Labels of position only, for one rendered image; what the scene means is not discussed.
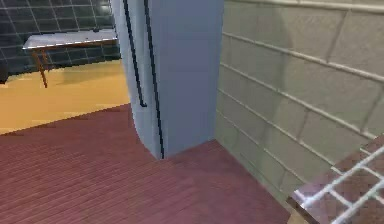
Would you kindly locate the white top wooden table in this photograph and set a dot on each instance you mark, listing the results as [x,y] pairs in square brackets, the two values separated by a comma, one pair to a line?
[66,39]

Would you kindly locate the brown tiled counter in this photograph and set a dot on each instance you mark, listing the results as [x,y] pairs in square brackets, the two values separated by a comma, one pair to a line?
[350,186]

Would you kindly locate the pale grey fridge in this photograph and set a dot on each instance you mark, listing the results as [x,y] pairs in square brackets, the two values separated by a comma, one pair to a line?
[186,73]

